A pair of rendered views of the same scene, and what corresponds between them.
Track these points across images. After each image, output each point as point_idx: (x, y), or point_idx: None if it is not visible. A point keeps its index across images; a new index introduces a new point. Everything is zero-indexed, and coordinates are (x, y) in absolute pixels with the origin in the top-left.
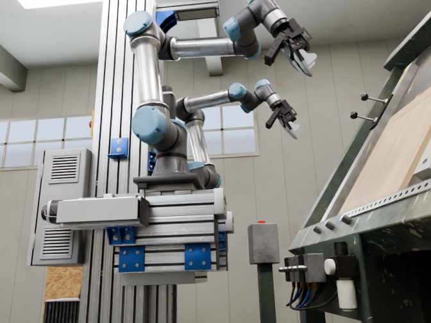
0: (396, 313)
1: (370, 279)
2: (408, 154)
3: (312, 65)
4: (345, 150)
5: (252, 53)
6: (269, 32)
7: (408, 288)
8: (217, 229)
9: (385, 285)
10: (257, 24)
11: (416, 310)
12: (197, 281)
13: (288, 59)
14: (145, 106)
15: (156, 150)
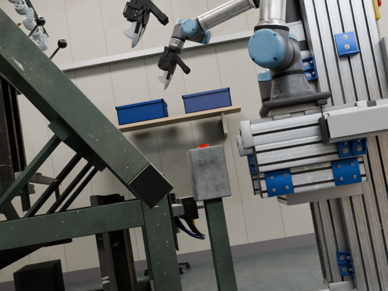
0: (111, 262)
1: (105, 237)
2: None
3: (160, 79)
4: (47, 55)
5: (190, 36)
6: (182, 49)
7: (123, 232)
8: (249, 164)
9: (107, 239)
10: (187, 40)
11: (126, 246)
12: (279, 200)
13: (172, 68)
14: None
15: None
